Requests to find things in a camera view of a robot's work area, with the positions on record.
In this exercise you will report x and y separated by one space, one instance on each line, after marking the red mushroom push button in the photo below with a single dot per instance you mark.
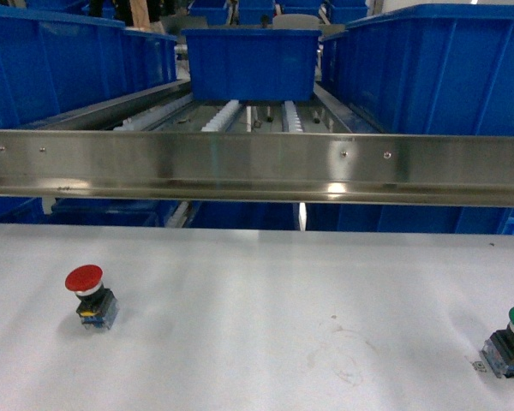
98 307

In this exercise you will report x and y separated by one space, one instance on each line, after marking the green mushroom push button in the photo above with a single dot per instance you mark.
498 350

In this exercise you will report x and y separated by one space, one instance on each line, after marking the centre blue plastic bin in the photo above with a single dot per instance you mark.
252 64

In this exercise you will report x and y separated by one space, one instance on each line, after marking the blue plastic bin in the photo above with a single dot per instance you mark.
427 69
252 64
51 63

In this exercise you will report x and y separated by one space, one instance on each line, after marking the right blue plastic bin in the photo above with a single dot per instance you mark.
427 69

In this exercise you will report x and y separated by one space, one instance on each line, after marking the left blue plastic bin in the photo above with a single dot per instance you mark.
51 63

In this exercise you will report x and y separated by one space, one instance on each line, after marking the small QR code sticker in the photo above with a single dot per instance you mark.
479 366

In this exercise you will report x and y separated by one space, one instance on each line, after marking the stainless steel shelf rail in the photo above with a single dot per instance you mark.
393 169

